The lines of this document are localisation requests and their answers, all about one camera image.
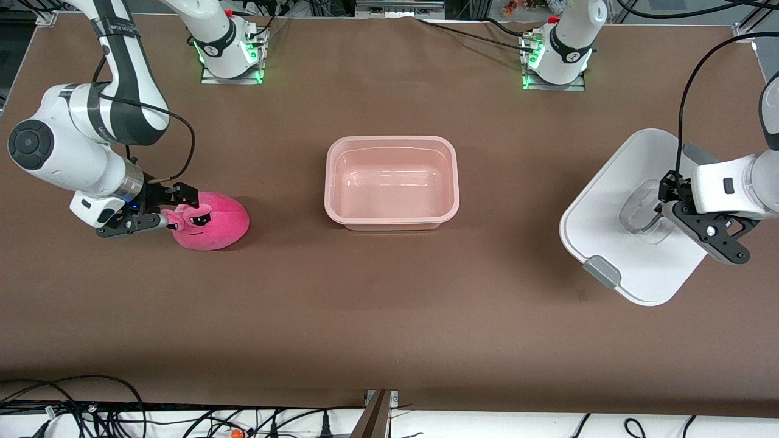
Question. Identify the pink plush toy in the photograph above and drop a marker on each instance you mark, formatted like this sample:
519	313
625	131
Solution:
216	228

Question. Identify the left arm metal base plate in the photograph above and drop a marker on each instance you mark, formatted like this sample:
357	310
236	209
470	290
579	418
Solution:
581	87

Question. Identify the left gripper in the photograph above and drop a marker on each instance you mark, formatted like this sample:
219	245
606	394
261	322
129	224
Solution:
676	188

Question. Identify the aluminium frame profile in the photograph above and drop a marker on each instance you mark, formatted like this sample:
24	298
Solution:
745	27

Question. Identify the pink plastic box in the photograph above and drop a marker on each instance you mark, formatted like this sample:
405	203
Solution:
389	188

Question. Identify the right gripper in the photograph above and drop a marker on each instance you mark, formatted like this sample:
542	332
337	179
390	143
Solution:
153	194

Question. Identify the aluminium profile post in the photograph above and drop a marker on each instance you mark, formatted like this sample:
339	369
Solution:
377	420

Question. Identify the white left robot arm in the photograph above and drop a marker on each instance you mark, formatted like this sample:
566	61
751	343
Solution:
572	36

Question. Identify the grey metal box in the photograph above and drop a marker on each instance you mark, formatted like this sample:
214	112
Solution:
398	6

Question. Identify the colourful background items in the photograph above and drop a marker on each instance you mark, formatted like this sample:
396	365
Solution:
535	5

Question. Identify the black power plug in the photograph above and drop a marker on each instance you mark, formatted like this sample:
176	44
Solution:
325	426

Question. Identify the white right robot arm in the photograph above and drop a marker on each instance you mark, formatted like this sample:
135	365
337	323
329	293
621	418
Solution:
61	152

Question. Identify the white box lid grey latches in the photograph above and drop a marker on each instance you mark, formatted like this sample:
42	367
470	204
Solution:
614	231

